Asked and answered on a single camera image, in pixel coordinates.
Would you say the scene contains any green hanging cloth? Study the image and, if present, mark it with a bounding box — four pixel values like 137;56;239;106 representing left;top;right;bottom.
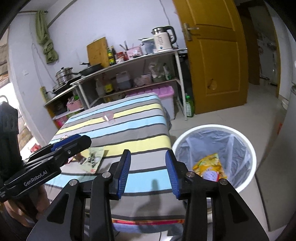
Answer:
35;11;59;64

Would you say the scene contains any yellow snack bag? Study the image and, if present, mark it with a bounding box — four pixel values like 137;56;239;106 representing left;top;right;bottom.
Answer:
193;153;227;179

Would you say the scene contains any white electric kettle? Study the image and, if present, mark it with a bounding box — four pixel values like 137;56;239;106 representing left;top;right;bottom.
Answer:
152;26;177;52

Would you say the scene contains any white trash bin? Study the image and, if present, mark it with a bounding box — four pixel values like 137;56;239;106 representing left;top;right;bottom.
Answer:
172;124;257;192

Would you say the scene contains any dark oil bottle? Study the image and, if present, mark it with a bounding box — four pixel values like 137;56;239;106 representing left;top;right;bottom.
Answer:
107;47;116;66

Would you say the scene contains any pink utensil holder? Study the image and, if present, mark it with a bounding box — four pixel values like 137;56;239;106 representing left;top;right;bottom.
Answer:
126;45;142;60

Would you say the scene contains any wooden side shelf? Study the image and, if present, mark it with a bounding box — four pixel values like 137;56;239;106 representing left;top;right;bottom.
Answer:
44;87;85;129

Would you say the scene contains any yellow wooden door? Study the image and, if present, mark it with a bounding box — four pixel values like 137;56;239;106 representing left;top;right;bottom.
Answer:
174;0;248;114

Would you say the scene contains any wooden cutting board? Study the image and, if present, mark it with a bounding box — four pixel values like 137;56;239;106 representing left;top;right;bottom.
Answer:
87;37;109;68

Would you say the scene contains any left hand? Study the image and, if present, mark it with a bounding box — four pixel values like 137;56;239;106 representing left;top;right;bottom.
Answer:
4;185;50;227

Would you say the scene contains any black frying pan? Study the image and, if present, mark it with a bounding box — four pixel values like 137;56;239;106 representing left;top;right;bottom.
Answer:
79;62;104;76

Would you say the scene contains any pale green snack wrapper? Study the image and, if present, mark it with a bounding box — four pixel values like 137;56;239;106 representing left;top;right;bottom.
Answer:
80;147;104;174

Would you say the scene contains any striped tablecloth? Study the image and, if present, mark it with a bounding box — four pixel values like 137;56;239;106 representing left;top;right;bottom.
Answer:
51;93;185;235

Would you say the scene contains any pink plastic wrapper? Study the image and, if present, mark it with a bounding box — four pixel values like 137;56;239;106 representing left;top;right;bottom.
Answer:
102;111;114;123

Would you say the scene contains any pink lid storage box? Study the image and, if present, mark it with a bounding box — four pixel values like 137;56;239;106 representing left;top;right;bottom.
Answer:
126;85;175;120

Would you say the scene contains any white metal shelf rack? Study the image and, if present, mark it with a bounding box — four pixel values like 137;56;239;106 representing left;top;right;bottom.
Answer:
71;48;187;118

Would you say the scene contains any pink plastic basket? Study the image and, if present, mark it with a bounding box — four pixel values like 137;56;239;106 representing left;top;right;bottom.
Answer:
67;99;83;111

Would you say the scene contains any stainless steel steamer pot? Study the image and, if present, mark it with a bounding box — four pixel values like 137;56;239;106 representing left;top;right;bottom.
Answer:
55;67;79;85

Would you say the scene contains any green detergent bottle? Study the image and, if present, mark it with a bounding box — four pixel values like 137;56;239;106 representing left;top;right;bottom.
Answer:
186;95;195;117

